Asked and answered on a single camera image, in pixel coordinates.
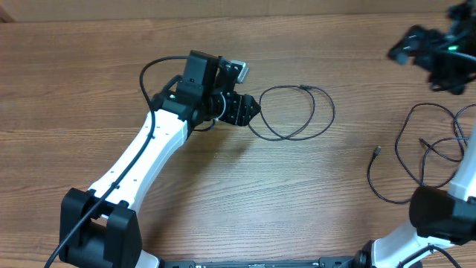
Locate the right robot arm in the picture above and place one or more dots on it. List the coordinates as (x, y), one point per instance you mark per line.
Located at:
(438, 219)

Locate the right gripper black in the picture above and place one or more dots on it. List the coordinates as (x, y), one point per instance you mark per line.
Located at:
(425, 44)

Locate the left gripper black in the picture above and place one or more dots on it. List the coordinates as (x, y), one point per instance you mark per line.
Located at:
(239, 113)

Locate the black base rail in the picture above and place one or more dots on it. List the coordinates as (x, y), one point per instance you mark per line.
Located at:
(322, 262)

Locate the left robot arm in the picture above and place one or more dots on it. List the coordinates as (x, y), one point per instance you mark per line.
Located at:
(99, 226)

